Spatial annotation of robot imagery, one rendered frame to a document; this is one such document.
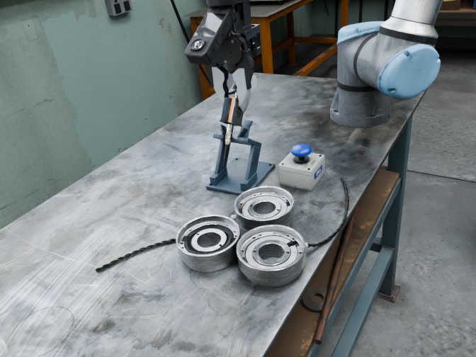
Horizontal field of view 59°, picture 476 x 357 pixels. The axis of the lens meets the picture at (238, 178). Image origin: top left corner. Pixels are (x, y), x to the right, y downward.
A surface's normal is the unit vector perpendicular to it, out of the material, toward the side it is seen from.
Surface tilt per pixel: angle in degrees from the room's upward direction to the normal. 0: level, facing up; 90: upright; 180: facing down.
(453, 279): 0
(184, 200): 0
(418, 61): 97
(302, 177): 90
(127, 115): 90
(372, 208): 0
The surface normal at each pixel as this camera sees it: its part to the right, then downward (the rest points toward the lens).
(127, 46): 0.84, 0.19
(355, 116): -0.39, 0.24
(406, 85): 0.25, 0.58
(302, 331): -0.11, -0.85
